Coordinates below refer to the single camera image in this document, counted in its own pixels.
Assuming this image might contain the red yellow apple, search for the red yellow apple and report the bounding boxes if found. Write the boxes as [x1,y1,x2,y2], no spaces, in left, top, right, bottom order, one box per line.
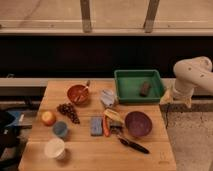
[41,111,56,126]

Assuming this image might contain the orange carrot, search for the orange carrot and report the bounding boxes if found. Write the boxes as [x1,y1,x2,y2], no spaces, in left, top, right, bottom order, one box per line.
[103,115,110,137]

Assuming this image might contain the orange bowl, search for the orange bowl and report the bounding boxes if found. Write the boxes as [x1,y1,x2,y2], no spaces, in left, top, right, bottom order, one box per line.
[67,85,89,105]

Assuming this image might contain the blue cup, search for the blue cup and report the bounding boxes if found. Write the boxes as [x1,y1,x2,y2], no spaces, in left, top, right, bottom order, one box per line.
[52,121,68,139]

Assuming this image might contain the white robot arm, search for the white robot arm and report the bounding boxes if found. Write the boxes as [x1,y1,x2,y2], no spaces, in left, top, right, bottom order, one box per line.
[172,56,213,100]

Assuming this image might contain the blue sponge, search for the blue sponge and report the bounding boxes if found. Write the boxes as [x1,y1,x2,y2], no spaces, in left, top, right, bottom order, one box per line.
[90,117,103,136]

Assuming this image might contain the yellow banana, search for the yellow banana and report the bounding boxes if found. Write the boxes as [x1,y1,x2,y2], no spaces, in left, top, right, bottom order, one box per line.
[104,109,124,123]

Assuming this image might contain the purple bowl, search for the purple bowl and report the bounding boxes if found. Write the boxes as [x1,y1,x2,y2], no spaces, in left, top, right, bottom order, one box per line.
[125,111,152,138]

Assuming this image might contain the white plastic cup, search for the white plastic cup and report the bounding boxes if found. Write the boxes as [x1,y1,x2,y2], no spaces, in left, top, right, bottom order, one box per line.
[44,138,65,160]

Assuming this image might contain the wooden spoon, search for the wooden spoon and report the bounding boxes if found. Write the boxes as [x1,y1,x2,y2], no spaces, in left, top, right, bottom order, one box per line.
[75,80,90,103]

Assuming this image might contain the green plastic tray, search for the green plastic tray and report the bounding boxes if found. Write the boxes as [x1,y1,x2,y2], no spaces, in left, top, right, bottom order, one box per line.
[114,70,164,103]

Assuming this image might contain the dark brown block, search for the dark brown block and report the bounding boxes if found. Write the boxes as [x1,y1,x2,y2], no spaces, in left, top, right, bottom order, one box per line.
[140,82,151,97]

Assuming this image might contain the bunch of dark grapes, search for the bunch of dark grapes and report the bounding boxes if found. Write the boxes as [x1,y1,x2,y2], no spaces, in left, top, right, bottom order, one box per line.
[57,103,80,124]

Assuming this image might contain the crumpled white blue cloth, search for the crumpled white blue cloth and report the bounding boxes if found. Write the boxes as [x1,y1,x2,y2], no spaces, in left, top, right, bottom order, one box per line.
[100,89,115,107]

